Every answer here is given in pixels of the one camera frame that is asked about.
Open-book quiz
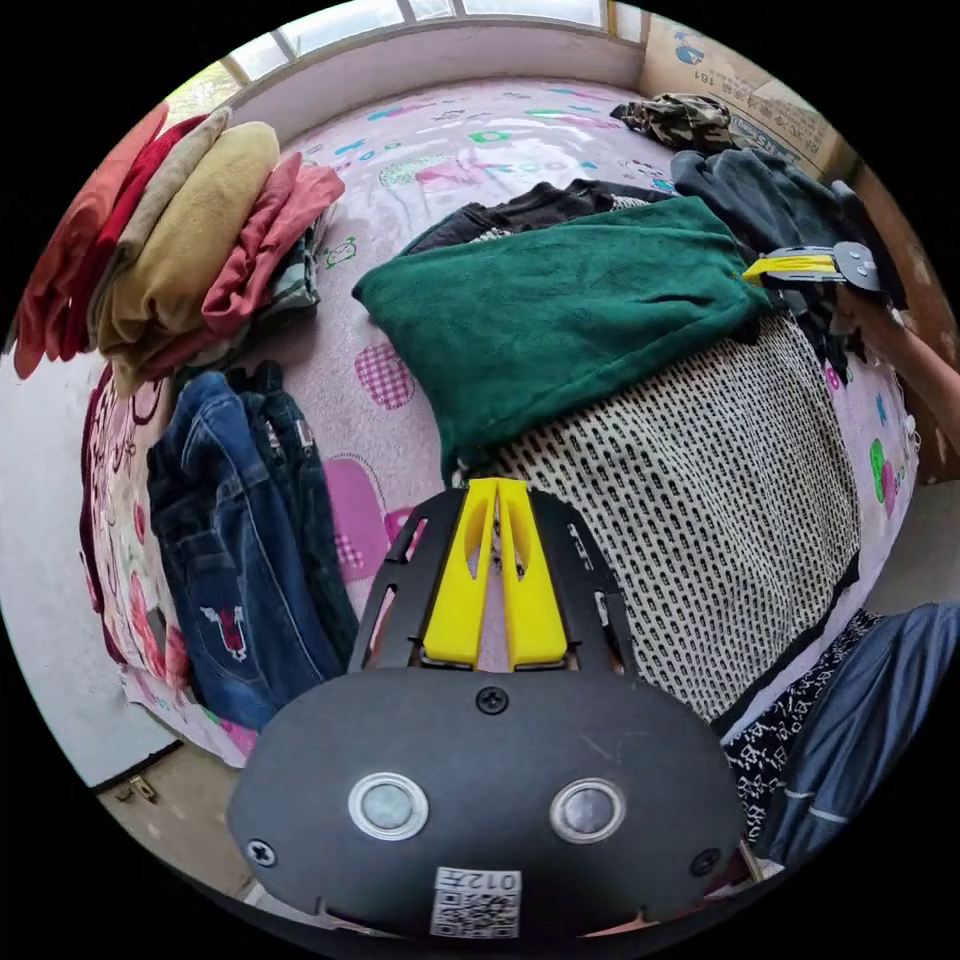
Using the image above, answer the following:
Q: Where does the person's right hand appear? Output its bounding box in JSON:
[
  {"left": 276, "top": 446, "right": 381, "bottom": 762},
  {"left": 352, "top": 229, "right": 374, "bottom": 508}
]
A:
[{"left": 836, "top": 289, "right": 901, "bottom": 343}]

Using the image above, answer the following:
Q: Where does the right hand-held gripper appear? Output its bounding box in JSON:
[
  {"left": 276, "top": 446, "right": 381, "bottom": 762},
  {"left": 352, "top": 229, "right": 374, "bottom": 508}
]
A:
[{"left": 741, "top": 240, "right": 883, "bottom": 294}]

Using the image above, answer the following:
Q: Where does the camouflage garment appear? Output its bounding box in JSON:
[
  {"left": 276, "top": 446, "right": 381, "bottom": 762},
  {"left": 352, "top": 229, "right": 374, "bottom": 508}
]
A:
[{"left": 609, "top": 92, "right": 742, "bottom": 154}]

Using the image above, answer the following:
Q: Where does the cardboard carton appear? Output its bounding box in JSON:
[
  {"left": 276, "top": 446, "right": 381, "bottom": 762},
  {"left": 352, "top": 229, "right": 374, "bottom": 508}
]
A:
[{"left": 639, "top": 13, "right": 858, "bottom": 180}]

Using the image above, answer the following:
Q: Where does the person's body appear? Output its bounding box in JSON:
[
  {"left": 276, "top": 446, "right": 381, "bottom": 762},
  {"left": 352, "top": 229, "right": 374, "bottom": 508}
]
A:
[{"left": 718, "top": 599, "right": 960, "bottom": 880}]

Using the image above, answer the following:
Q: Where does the person's right forearm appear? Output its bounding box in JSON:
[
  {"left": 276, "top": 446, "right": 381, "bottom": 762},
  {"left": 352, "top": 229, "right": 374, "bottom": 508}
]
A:
[{"left": 862, "top": 318, "right": 935, "bottom": 425}]

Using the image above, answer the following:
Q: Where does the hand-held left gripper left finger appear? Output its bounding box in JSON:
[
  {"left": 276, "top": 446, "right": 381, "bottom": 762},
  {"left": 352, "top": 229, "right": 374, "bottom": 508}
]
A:
[{"left": 422, "top": 479, "right": 499, "bottom": 670}]

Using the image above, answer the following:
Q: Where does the window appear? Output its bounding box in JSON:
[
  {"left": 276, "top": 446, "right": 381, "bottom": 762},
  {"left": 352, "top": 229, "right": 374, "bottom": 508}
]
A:
[{"left": 163, "top": 0, "right": 648, "bottom": 115}]

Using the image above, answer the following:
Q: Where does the pile of dark grey clothes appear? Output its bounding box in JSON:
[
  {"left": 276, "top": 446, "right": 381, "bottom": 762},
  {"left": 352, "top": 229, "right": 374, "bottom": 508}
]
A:
[{"left": 669, "top": 146, "right": 910, "bottom": 380}]

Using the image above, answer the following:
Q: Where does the black and white patterned sweater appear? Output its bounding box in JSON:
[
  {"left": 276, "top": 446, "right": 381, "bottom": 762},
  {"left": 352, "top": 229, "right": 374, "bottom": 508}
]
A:
[{"left": 408, "top": 179, "right": 865, "bottom": 740}]

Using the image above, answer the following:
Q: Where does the pile of blue jeans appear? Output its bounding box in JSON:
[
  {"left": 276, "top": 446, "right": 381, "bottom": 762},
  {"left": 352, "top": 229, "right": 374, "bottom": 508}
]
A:
[{"left": 145, "top": 362, "right": 363, "bottom": 733}]

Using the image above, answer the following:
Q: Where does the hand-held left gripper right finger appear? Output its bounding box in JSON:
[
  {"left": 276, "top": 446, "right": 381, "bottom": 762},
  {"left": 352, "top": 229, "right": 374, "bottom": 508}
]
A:
[{"left": 497, "top": 479, "right": 570, "bottom": 672}]

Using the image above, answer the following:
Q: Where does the green sweater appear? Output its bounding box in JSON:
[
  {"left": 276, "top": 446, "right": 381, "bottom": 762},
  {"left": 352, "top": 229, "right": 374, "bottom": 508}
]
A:
[{"left": 350, "top": 194, "right": 774, "bottom": 481}]

